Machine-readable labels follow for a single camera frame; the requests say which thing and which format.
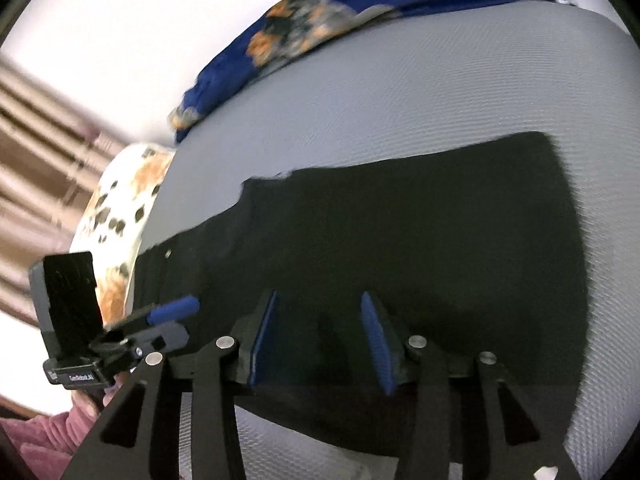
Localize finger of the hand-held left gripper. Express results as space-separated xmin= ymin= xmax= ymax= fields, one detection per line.
xmin=132 ymin=321 xmax=191 ymax=361
xmin=107 ymin=296 xmax=201 ymax=333

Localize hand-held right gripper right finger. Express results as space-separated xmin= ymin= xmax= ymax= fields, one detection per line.
xmin=360 ymin=291 xmax=583 ymax=480

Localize white floral pillow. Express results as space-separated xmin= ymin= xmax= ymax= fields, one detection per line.
xmin=67 ymin=142 xmax=177 ymax=343

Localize pink striped curtain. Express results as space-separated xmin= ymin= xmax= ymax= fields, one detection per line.
xmin=0 ymin=55 xmax=128 ymax=323

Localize black pants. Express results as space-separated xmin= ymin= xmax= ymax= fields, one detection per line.
xmin=127 ymin=131 xmax=590 ymax=467

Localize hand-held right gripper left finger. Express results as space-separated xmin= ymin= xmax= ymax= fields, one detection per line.
xmin=60 ymin=289 xmax=281 ymax=480

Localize person's left hand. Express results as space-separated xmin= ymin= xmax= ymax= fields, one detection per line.
xmin=70 ymin=367 xmax=126 ymax=418

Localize person's left forearm pink sleeve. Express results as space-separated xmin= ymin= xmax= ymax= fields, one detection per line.
xmin=0 ymin=400 xmax=103 ymax=480

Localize blue floral blanket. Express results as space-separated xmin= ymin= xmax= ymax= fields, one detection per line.
xmin=167 ymin=0 xmax=576 ymax=144

